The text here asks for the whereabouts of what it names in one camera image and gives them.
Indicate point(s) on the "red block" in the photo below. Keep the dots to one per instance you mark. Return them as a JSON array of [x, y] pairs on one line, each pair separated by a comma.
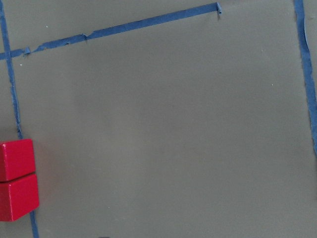
[[18, 197], [16, 159]]

